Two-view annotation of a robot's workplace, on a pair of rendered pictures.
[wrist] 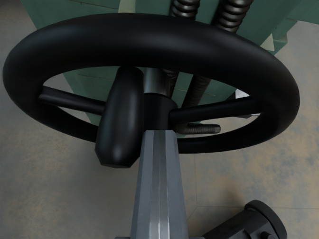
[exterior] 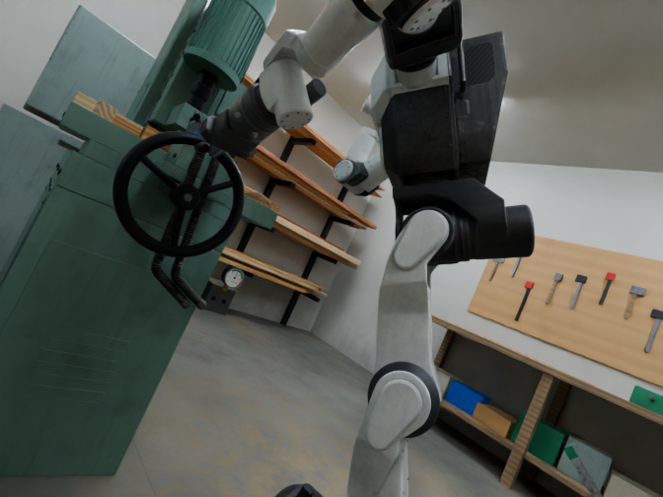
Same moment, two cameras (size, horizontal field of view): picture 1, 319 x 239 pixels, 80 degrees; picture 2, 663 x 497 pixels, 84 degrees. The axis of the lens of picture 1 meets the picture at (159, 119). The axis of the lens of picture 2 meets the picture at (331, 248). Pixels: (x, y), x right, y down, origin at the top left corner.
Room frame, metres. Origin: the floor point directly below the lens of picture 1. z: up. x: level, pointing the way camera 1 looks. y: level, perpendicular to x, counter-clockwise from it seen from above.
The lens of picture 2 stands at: (-0.85, -0.03, 0.78)
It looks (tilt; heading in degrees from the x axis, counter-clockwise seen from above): 4 degrees up; 339
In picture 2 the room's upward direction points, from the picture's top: 25 degrees clockwise
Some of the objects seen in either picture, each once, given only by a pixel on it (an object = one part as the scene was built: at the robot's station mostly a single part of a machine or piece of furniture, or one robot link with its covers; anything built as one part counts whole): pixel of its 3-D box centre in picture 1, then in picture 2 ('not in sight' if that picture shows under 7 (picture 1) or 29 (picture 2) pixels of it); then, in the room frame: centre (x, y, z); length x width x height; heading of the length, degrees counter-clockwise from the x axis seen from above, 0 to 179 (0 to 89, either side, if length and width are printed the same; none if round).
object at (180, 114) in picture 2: not in sight; (184, 123); (0.42, 0.12, 1.03); 0.14 x 0.07 x 0.09; 18
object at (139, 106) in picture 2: not in sight; (179, 95); (0.68, 0.20, 1.16); 0.22 x 0.22 x 0.72; 18
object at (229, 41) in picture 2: not in sight; (231, 32); (0.40, 0.11, 1.35); 0.18 x 0.18 x 0.31
